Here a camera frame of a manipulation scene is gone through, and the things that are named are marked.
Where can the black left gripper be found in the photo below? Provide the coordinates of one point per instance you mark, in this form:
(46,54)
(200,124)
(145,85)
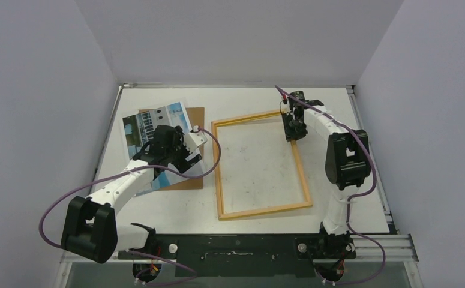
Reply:
(182,164)

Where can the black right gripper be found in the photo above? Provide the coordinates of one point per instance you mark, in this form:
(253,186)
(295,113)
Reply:
(294,132)

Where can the printed building photo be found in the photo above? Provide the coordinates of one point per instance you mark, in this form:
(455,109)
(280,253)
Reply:
(138,128)

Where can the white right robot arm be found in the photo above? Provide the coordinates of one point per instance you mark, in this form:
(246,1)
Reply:
(347,159)

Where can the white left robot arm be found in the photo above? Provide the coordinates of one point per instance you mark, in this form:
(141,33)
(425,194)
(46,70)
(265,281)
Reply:
(90,228)

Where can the brown cardboard backing board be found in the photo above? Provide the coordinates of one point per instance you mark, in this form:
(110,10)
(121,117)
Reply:
(176,115)

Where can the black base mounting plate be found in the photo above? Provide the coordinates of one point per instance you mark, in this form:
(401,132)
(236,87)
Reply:
(243,266)

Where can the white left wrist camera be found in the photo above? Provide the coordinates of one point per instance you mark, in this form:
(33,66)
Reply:
(194,139)

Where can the aluminium front rail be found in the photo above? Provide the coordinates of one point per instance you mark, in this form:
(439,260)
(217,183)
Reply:
(186,247)

